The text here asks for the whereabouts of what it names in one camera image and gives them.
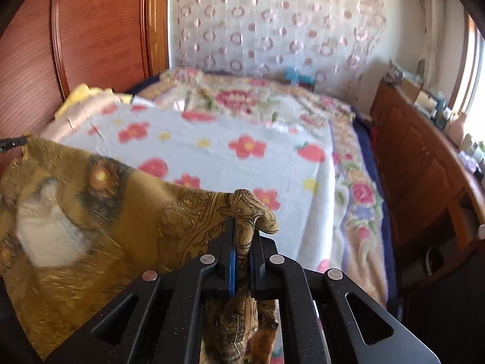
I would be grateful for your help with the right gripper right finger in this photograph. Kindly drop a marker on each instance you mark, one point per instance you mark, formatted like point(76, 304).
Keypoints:
point(326, 317)

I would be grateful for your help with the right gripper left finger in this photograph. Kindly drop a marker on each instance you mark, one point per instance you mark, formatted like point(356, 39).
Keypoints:
point(157, 318)

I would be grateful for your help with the mustard sunflower print shirt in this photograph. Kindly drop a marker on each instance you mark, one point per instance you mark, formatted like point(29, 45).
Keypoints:
point(77, 228)

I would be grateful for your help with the pink folded blanket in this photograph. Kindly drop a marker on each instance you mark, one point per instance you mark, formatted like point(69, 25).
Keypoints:
point(73, 116)

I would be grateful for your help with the yellow pillow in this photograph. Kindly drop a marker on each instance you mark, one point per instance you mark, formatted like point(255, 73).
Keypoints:
point(79, 95)

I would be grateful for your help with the floral bed sheet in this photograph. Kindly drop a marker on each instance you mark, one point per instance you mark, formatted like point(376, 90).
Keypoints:
point(307, 157)

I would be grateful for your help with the wooden wardrobe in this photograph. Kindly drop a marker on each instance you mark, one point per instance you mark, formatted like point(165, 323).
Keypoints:
point(49, 47)

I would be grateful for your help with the wooden low cabinet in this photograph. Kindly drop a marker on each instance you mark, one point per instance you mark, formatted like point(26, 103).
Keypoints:
point(433, 200)

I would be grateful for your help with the pink bottle on cabinet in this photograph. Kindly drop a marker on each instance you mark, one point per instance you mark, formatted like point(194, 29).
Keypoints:
point(455, 128)

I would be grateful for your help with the cardboard box on cabinet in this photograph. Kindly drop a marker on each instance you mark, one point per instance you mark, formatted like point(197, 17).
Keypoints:
point(409, 89)

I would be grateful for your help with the blue toy on bed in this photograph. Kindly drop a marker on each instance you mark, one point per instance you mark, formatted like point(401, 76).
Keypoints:
point(294, 78)

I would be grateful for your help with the sheer circle pattern curtain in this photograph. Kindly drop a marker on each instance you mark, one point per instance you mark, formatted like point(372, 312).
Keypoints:
point(328, 41)

